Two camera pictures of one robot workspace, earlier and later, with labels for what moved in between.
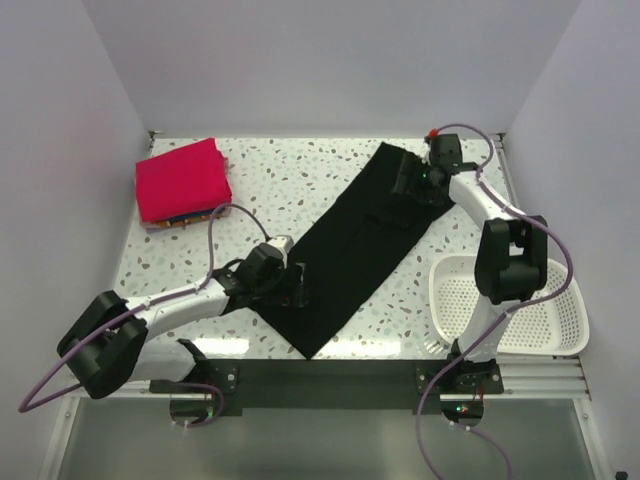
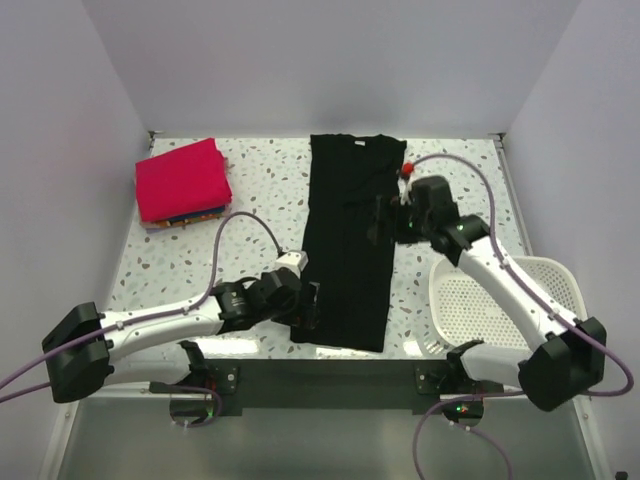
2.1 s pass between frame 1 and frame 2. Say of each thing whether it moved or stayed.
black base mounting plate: stayed
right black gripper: moved
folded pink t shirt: stayed
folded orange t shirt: stayed
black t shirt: moved
